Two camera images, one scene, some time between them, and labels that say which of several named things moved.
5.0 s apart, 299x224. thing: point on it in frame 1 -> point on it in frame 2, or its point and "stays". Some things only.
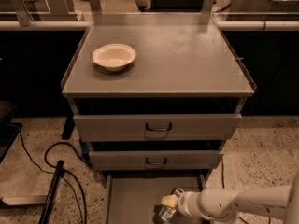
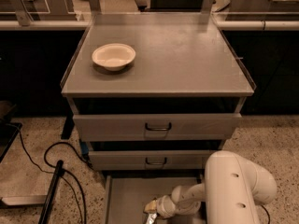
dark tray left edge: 8,132 stays
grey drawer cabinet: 162,123 stays
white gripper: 186,201 -> 163,205
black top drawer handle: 159,130 stays
